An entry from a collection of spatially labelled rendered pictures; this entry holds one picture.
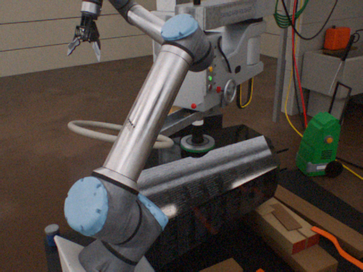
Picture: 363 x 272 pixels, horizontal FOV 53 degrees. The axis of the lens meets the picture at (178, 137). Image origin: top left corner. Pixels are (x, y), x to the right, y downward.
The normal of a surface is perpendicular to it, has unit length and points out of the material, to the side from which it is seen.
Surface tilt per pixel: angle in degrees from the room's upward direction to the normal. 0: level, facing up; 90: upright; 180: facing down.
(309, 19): 90
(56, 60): 90
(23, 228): 0
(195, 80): 90
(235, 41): 40
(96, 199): 49
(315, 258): 0
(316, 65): 90
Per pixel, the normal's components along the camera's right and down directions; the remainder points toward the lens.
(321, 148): 0.16, 0.41
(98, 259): -0.07, -0.54
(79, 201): -0.52, -0.35
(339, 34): 0.50, 0.35
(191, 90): -0.57, 0.36
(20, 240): -0.03, -0.91
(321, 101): -0.87, 0.23
